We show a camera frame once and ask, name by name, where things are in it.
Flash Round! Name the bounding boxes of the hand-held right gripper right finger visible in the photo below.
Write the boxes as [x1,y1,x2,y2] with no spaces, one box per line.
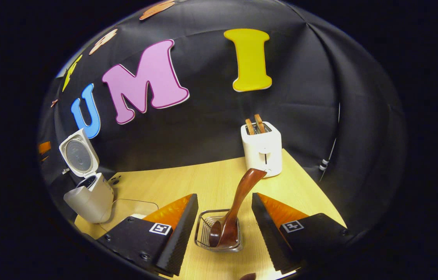
[251,192,349,275]

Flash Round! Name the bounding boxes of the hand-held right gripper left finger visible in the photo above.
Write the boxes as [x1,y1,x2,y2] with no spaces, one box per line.
[96,193,199,277]

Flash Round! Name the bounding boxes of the metal wire chopstick holder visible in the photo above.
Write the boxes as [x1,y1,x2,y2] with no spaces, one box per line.
[194,209,243,252]

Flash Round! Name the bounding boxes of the brown wooden spoon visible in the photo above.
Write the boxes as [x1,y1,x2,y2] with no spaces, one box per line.
[209,168,267,249]

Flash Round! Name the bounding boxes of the white toaster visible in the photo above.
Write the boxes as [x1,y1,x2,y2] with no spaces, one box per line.
[241,121,283,178]

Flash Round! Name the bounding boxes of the thin white cable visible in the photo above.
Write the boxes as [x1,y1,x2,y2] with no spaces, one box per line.
[319,103,340,182]

